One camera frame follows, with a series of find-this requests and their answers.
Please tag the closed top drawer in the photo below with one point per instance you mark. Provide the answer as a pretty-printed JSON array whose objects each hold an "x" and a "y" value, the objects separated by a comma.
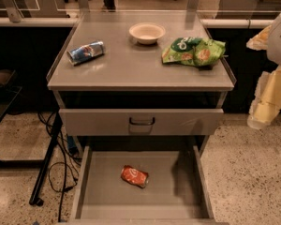
[{"x": 115, "y": 122}]

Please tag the black stand leg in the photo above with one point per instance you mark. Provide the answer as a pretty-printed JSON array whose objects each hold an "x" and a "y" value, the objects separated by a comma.
[{"x": 56, "y": 127}]

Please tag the grey metal cabinet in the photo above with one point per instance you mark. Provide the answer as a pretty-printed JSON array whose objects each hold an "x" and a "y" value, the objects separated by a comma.
[{"x": 130, "y": 75}]

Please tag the white paper bowl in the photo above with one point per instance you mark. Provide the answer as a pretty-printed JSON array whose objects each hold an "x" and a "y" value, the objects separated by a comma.
[{"x": 147, "y": 33}]

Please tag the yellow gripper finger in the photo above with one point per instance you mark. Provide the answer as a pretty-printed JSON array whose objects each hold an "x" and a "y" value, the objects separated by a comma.
[
  {"x": 260, "y": 41},
  {"x": 267, "y": 102}
]

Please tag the blue pepsi can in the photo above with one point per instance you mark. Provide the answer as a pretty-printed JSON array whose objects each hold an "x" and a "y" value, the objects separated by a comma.
[{"x": 86, "y": 52}]

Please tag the open middle drawer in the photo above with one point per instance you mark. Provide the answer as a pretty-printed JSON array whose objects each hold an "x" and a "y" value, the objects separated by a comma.
[{"x": 176, "y": 192}]

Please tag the dark side table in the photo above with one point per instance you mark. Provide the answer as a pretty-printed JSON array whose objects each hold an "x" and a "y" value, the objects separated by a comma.
[{"x": 8, "y": 91}]

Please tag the red coke can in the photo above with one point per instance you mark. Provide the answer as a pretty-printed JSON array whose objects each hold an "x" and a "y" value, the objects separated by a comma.
[{"x": 134, "y": 177}]

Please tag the black drawer handle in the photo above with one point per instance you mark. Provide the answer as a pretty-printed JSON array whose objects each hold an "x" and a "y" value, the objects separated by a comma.
[{"x": 141, "y": 122}]

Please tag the green chip bag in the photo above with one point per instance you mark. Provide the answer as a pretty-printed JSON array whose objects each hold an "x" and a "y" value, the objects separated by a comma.
[{"x": 194, "y": 51}]

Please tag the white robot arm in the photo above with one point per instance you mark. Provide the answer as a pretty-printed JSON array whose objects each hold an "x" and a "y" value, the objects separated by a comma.
[{"x": 274, "y": 42}]

